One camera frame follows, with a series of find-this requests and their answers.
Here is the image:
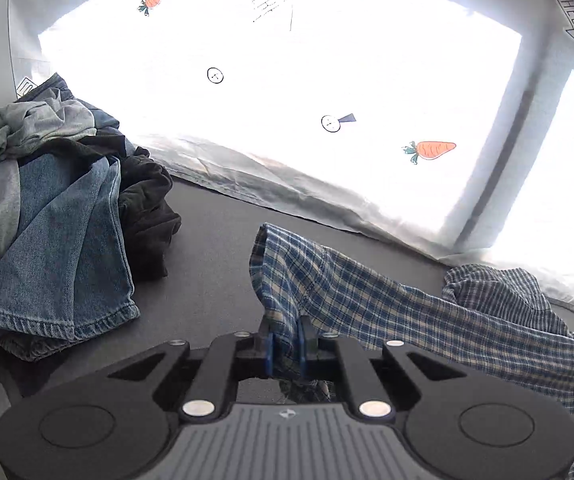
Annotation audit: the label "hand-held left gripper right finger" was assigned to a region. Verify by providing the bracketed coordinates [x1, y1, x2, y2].
[294, 314, 469, 420]

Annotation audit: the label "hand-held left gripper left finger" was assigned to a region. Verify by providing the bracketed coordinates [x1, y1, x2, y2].
[107, 329, 276, 422]

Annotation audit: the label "blue plaid shirt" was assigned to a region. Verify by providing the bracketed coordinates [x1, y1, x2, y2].
[248, 222, 574, 480]

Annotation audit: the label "black garment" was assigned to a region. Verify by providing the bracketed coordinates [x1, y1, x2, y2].
[116, 146, 184, 282]

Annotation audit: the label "light blue jeans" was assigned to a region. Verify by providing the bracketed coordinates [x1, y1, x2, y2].
[0, 152, 142, 348]

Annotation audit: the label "white printed curtain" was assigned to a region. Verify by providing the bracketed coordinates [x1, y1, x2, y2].
[7, 0, 574, 324]

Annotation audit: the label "grey shirt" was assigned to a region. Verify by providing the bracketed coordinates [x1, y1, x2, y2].
[0, 99, 98, 281]

